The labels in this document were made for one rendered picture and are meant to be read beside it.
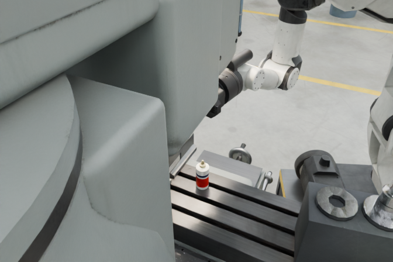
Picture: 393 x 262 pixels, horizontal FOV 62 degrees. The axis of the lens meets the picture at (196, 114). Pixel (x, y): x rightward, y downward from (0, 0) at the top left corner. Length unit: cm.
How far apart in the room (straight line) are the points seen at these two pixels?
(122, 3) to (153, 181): 18
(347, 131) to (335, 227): 221
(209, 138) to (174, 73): 222
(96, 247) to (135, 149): 8
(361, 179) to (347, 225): 92
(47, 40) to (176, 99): 23
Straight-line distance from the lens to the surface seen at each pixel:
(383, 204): 81
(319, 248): 86
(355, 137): 294
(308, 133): 284
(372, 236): 82
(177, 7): 40
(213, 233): 96
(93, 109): 31
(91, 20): 30
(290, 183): 181
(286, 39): 114
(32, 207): 19
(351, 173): 172
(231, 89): 87
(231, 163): 142
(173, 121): 46
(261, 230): 98
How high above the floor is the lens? 169
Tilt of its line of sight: 36 degrees down
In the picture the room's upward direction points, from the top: straight up
